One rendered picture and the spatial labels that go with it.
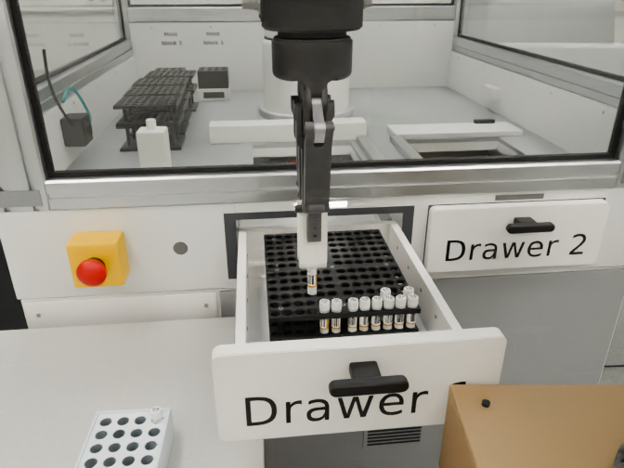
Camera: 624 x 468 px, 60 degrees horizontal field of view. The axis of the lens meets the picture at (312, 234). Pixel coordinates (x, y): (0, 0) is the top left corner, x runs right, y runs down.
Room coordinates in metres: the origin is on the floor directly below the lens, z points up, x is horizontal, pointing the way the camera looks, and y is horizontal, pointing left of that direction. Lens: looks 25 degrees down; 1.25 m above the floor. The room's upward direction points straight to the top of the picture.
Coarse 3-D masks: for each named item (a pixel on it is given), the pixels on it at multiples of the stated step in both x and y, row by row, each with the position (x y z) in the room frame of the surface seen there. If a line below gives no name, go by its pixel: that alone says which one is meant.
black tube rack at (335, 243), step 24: (264, 240) 0.71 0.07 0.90; (288, 240) 0.71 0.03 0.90; (336, 240) 0.71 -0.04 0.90; (360, 240) 0.71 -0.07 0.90; (384, 240) 0.71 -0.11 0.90; (288, 264) 0.64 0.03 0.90; (336, 264) 0.65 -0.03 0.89; (360, 264) 0.64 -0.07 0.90; (384, 264) 0.64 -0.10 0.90; (288, 288) 0.58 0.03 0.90; (336, 288) 0.57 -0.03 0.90; (360, 288) 0.57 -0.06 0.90; (288, 336) 0.51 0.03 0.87; (312, 336) 0.51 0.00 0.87; (336, 336) 0.52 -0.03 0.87
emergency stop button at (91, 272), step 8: (80, 264) 0.65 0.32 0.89; (88, 264) 0.65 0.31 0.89; (96, 264) 0.65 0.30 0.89; (80, 272) 0.65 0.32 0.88; (88, 272) 0.65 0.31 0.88; (96, 272) 0.65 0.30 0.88; (104, 272) 0.65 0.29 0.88; (80, 280) 0.65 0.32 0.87; (88, 280) 0.65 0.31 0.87; (96, 280) 0.65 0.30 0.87
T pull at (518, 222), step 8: (528, 216) 0.77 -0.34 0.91; (512, 224) 0.74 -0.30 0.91; (520, 224) 0.74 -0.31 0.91; (528, 224) 0.74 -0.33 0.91; (536, 224) 0.74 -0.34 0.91; (544, 224) 0.74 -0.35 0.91; (552, 224) 0.74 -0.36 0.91; (512, 232) 0.73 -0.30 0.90; (520, 232) 0.73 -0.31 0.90; (528, 232) 0.74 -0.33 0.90; (536, 232) 0.74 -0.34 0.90
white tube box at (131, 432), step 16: (96, 416) 0.46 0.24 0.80; (112, 416) 0.47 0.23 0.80; (128, 416) 0.47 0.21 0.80; (144, 416) 0.47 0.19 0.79; (96, 432) 0.44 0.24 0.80; (112, 432) 0.44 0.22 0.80; (128, 432) 0.44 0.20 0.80; (144, 432) 0.44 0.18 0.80; (160, 432) 0.44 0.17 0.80; (96, 448) 0.43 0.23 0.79; (112, 448) 0.43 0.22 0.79; (128, 448) 0.43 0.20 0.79; (144, 448) 0.42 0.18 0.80; (160, 448) 0.42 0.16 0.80; (80, 464) 0.40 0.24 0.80; (96, 464) 0.40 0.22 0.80; (112, 464) 0.41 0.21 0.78; (128, 464) 0.41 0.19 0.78; (144, 464) 0.41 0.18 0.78; (160, 464) 0.40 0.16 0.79
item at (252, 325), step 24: (240, 240) 0.72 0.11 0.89; (408, 240) 0.72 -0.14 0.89; (240, 264) 0.65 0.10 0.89; (264, 264) 0.75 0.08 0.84; (408, 264) 0.67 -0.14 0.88; (240, 288) 0.58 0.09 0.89; (264, 288) 0.68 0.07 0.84; (432, 288) 0.58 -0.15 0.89; (240, 312) 0.53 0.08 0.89; (264, 312) 0.62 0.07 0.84; (432, 312) 0.56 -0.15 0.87; (240, 336) 0.48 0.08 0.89; (264, 336) 0.56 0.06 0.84
